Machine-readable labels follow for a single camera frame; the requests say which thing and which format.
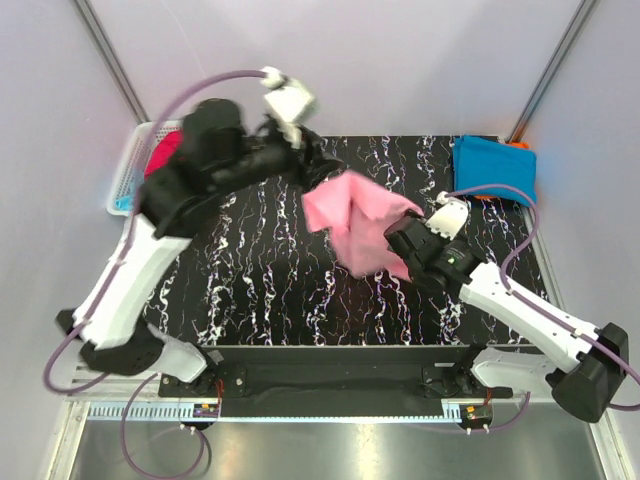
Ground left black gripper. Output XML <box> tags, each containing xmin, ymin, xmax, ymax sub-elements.
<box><xmin>214</xmin><ymin>118</ymin><xmax>344</xmax><ymax>196</ymax></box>

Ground pink t-shirt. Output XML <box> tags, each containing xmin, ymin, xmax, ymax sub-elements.
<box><xmin>302</xmin><ymin>170</ymin><xmax>423</xmax><ymax>280</ymax></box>

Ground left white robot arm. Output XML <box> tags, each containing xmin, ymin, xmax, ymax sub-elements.
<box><xmin>56</xmin><ymin>99</ymin><xmax>341</xmax><ymax>396</ymax></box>

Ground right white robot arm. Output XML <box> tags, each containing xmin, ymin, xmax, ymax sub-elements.
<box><xmin>384</xmin><ymin>212</ymin><xmax>629</xmax><ymax>423</ymax></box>

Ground red t-shirt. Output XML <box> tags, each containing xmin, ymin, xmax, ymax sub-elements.
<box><xmin>144</xmin><ymin>130</ymin><xmax>183</xmax><ymax>179</ymax></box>

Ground folded blue t-shirt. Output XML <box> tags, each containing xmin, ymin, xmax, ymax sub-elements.
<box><xmin>452</xmin><ymin>135</ymin><xmax>537</xmax><ymax>206</ymax></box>

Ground white plastic laundry basket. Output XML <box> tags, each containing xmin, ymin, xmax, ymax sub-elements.
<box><xmin>106</xmin><ymin>120</ymin><xmax>180</xmax><ymax>217</ymax></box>

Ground folded orange t-shirt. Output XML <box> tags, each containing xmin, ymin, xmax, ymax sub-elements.
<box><xmin>477</xmin><ymin>142</ymin><xmax>536</xmax><ymax>200</ymax></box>

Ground light blue garment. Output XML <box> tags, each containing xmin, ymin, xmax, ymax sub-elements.
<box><xmin>114</xmin><ymin>195</ymin><xmax>134</xmax><ymax>212</ymax></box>

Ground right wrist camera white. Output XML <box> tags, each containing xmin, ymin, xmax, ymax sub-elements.
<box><xmin>426</xmin><ymin>191</ymin><xmax>470</xmax><ymax>240</ymax></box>

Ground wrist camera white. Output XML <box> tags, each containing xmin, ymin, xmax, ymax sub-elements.
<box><xmin>261</xmin><ymin>66</ymin><xmax>316</xmax><ymax>124</ymax></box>
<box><xmin>426</xmin><ymin>191</ymin><xmax>470</xmax><ymax>240</ymax></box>

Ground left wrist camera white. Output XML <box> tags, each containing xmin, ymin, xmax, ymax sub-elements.
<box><xmin>261</xmin><ymin>66</ymin><xmax>316</xmax><ymax>124</ymax></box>

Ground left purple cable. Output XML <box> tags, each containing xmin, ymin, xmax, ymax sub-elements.
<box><xmin>42</xmin><ymin>68</ymin><xmax>274</xmax><ymax>480</ymax></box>

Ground purple cable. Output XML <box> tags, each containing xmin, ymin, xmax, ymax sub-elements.
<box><xmin>42</xmin><ymin>68</ymin><xmax>274</xmax><ymax>480</ymax></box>
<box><xmin>442</xmin><ymin>183</ymin><xmax>640</xmax><ymax>435</ymax></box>

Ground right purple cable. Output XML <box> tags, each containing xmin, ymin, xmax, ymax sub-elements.
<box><xmin>442</xmin><ymin>183</ymin><xmax>640</xmax><ymax>435</ymax></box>

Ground aluminium frame rail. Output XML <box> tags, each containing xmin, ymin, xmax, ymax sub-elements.
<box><xmin>65</xmin><ymin>363</ymin><xmax>612</xmax><ymax>424</ymax></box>

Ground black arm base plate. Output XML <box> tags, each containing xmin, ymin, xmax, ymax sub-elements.
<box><xmin>157</xmin><ymin>344</ymin><xmax>514</xmax><ymax>417</ymax></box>

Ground left aluminium corner post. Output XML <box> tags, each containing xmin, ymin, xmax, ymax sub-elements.
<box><xmin>70</xmin><ymin>0</ymin><xmax>150</xmax><ymax>123</ymax></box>

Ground aluminium corner post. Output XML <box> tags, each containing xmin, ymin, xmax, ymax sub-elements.
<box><xmin>70</xmin><ymin>0</ymin><xmax>150</xmax><ymax>123</ymax></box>
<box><xmin>506</xmin><ymin>0</ymin><xmax>600</xmax><ymax>143</ymax></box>

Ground right aluminium corner post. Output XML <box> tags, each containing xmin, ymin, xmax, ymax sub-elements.
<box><xmin>506</xmin><ymin>0</ymin><xmax>600</xmax><ymax>143</ymax></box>

